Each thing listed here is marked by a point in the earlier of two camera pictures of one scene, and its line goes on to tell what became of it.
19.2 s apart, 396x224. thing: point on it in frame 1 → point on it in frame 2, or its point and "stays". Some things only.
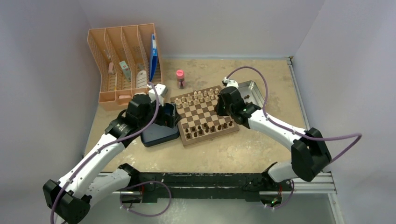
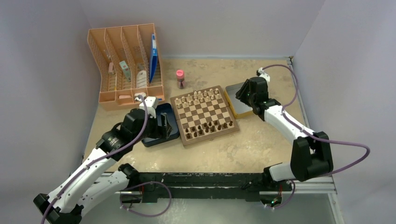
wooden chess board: x=200 y=121 stays
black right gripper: x=218 y=109 → x=241 y=94
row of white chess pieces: x=196 y=97 stays
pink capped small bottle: x=180 y=75 stays
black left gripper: x=169 y=120 → x=162 y=131
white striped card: x=141 y=81 stays
